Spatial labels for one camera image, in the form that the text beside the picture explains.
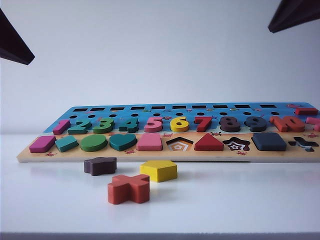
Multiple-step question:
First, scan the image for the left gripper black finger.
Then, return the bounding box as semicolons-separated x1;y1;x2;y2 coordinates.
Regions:
0;7;35;66

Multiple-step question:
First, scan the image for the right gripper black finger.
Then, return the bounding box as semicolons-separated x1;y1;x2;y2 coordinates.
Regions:
267;0;320;33

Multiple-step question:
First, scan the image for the navy rectangular block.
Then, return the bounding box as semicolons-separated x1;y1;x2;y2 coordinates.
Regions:
251;131;288;152

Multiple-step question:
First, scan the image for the magenta number one piece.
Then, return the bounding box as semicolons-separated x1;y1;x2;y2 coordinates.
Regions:
52;119;71;135

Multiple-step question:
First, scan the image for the red minus sign piece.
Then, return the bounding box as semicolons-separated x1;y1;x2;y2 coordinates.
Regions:
294;107;318;116

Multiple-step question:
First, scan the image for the magenta rectangle block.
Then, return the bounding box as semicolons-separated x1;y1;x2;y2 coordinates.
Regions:
28;135;57;153

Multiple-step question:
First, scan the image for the teal number two piece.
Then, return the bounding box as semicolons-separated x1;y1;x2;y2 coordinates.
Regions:
67;118;91;135

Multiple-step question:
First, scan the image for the pink sign piece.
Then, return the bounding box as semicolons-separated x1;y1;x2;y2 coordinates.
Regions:
306;116;320;131

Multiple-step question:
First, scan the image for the orange number ten piece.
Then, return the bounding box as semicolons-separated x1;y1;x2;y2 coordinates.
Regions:
269;115;306;133

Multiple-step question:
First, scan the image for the teal square block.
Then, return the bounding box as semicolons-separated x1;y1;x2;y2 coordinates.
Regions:
54;136;80;153

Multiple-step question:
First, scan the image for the navy number nine piece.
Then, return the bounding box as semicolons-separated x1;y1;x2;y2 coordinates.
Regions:
244;116;267;133

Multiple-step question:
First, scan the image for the green number three piece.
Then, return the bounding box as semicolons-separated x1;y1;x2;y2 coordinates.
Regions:
93;117;115;134

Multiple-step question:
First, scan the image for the green circle block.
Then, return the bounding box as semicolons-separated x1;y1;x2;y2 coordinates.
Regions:
80;134;109;152

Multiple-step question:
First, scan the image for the maroon number eight piece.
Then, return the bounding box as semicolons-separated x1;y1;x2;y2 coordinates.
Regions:
218;116;241;133

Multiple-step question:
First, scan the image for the red number seven piece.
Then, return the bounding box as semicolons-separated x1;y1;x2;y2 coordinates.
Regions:
194;116;213;133

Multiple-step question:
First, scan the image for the dark teal number four piece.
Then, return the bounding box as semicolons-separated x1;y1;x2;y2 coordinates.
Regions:
118;117;140;133

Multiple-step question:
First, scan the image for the dark teal heart block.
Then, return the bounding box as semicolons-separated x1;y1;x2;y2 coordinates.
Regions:
109;133;138;152

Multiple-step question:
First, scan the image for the maroon star block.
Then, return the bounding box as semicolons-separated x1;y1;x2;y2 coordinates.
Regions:
83;157;118;177

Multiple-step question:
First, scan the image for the red triangle block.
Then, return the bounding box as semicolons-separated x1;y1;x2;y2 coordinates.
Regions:
194;132;224;151

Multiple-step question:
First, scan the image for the yellow number six piece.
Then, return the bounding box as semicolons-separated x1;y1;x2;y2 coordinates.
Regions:
169;116;190;133

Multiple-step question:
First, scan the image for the pink number five piece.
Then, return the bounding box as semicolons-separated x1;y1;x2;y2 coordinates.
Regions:
144;116;164;133

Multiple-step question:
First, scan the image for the pink trapezoid block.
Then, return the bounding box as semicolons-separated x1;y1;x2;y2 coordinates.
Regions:
136;132;162;152

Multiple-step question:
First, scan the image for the orange cross block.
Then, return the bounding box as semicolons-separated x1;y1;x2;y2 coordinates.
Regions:
107;174;150;205

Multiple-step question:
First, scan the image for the colourful wooden puzzle board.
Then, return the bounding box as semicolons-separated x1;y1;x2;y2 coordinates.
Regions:
16;101;320;163

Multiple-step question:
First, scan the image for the yellow pentagon block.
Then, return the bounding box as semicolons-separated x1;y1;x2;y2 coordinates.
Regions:
139;160;178;183

